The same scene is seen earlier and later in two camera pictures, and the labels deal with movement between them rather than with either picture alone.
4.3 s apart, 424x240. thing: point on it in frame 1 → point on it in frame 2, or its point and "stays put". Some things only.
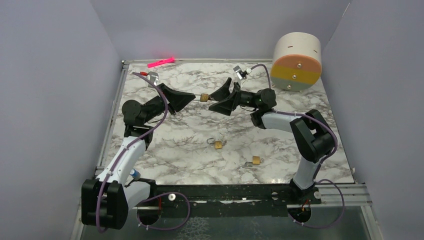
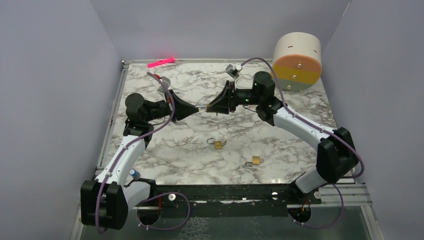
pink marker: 168,60 stays put
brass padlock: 204,97 → 202,108
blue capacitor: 135,173 stays put
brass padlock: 218,144 stays put
